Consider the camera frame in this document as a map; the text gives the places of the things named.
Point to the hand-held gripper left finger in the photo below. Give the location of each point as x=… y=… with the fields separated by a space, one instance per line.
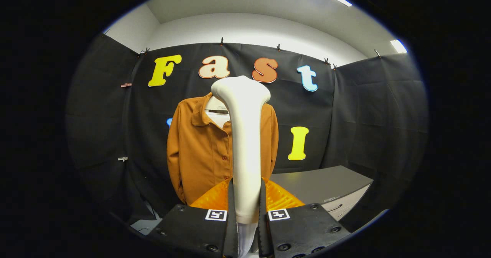
x=231 y=231

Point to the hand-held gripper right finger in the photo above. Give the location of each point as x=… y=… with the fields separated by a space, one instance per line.
x=263 y=231

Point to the orange button shirt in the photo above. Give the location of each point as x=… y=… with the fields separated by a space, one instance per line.
x=199 y=154

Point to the grey cabinet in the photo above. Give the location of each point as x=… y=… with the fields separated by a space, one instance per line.
x=322 y=183

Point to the white mannequin torso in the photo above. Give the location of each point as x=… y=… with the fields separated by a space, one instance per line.
x=218 y=118

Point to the silver clip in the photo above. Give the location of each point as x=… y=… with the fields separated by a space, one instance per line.
x=122 y=158

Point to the black backdrop cloth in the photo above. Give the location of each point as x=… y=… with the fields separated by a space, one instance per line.
x=364 y=116

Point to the small ceiling light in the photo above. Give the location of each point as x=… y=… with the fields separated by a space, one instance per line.
x=398 y=46

